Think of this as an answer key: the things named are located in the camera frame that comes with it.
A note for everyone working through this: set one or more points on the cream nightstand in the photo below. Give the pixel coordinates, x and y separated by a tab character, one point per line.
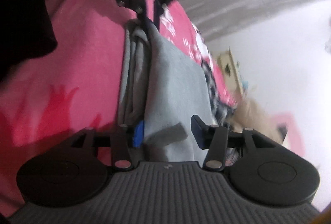
232	71

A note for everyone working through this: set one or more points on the black white plaid shirt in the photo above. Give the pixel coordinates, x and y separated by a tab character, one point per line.
214	92

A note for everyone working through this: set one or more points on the grey hoodie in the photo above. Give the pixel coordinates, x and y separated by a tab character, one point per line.
173	84

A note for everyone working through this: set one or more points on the pink white headboard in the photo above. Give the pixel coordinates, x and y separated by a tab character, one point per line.
289	133

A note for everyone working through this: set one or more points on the pink floral bed sheet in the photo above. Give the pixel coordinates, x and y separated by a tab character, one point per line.
85	58

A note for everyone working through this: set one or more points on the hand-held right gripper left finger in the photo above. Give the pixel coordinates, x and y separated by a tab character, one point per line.
139	134

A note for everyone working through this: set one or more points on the dark cloth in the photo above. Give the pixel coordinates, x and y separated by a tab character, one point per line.
23	6

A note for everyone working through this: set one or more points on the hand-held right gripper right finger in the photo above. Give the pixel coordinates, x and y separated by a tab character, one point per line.
197	127

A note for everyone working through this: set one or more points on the beige garment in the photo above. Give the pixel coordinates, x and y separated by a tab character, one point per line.
256	120

